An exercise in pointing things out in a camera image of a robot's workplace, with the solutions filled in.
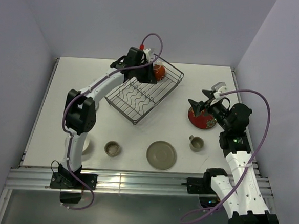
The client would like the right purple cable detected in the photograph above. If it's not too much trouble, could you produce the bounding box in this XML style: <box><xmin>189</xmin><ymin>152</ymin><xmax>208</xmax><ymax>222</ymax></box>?
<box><xmin>180</xmin><ymin>85</ymin><xmax>272</xmax><ymax>224</ymax></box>

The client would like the aluminium extrusion rail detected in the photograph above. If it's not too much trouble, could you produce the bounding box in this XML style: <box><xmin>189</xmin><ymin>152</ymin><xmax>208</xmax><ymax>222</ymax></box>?
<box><xmin>4</xmin><ymin>160</ymin><xmax>275</xmax><ymax>208</ymax></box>

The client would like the small grey espresso cup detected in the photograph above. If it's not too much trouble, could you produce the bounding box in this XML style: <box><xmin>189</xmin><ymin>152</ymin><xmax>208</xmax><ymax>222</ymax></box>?
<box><xmin>189</xmin><ymin>135</ymin><xmax>205</xmax><ymax>152</ymax></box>

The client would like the orange black patterned cup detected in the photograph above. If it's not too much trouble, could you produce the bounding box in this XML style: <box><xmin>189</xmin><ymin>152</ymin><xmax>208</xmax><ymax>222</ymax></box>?
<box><xmin>153</xmin><ymin>64</ymin><xmax>166</xmax><ymax>81</ymax></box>

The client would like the purple cable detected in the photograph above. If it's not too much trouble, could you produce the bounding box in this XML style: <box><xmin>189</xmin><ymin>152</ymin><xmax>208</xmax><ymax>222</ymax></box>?
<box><xmin>55</xmin><ymin>28</ymin><xmax>165</xmax><ymax>216</ymax></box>
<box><xmin>180</xmin><ymin>85</ymin><xmax>272</xmax><ymax>224</ymax></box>

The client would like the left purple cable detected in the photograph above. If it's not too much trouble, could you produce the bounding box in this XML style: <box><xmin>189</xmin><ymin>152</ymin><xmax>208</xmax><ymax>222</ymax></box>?
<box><xmin>55</xmin><ymin>28</ymin><xmax>165</xmax><ymax>216</ymax></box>

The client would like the grey stoneware saucer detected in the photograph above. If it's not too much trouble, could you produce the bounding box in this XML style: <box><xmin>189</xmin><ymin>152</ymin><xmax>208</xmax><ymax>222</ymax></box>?
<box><xmin>146</xmin><ymin>141</ymin><xmax>177</xmax><ymax>171</ymax></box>

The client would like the dark wire dish rack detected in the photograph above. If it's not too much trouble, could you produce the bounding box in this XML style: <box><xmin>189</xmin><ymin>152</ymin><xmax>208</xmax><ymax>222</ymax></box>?
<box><xmin>105</xmin><ymin>57</ymin><xmax>184</xmax><ymax>125</ymax></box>

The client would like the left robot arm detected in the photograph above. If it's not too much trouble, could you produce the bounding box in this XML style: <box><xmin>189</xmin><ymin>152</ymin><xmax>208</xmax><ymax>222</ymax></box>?
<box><xmin>58</xmin><ymin>46</ymin><xmax>157</xmax><ymax>188</ymax></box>

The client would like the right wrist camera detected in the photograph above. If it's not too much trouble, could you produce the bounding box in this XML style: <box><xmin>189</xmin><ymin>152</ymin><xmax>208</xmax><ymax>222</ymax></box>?
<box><xmin>211</xmin><ymin>82</ymin><xmax>228</xmax><ymax>99</ymax></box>

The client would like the red floral plate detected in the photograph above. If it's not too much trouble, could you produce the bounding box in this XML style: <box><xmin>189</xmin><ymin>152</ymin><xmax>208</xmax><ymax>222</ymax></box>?
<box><xmin>187</xmin><ymin>107</ymin><xmax>217</xmax><ymax>130</ymax></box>

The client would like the white ceramic bowl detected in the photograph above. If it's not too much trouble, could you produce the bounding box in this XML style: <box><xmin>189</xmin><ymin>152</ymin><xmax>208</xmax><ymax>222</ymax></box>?
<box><xmin>64</xmin><ymin>137</ymin><xmax>90</xmax><ymax>155</ymax></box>

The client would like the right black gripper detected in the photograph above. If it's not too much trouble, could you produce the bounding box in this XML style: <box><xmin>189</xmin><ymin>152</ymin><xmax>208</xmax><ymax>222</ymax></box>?
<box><xmin>186</xmin><ymin>88</ymin><xmax>234</xmax><ymax>131</ymax></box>

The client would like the light blue saucer plate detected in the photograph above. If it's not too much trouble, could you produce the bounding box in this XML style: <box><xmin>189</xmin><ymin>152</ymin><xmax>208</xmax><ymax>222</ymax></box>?
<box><xmin>95</xmin><ymin>103</ymin><xmax>100</xmax><ymax>112</ymax></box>

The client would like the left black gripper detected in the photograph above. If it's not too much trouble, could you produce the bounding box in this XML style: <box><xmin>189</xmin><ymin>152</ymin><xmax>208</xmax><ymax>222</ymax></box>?
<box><xmin>133</xmin><ymin>60</ymin><xmax>159</xmax><ymax>84</ymax></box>

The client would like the small brown speckled cup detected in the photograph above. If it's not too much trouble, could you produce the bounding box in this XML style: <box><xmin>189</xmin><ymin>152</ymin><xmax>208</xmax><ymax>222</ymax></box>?
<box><xmin>104</xmin><ymin>141</ymin><xmax>121</xmax><ymax>157</ymax></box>

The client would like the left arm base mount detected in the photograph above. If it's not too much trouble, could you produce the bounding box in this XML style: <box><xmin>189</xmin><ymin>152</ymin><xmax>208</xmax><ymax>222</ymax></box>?
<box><xmin>49</xmin><ymin>172</ymin><xmax>98</xmax><ymax>204</ymax></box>

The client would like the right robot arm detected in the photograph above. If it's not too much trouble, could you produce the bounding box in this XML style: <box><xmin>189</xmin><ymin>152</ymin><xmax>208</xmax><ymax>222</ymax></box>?
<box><xmin>180</xmin><ymin>89</ymin><xmax>279</xmax><ymax>224</ymax></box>

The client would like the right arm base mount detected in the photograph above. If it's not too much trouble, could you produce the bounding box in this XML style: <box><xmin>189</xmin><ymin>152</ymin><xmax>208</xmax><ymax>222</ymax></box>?
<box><xmin>181</xmin><ymin>177</ymin><xmax>221</xmax><ymax>208</ymax></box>

